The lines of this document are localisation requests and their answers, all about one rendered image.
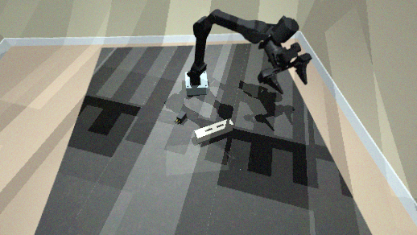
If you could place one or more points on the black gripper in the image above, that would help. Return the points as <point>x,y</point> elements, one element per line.
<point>267,76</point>

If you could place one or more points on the black two-prong plug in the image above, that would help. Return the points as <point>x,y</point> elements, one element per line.
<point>181,116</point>

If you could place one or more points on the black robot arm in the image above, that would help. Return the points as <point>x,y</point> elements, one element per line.
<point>272,35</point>

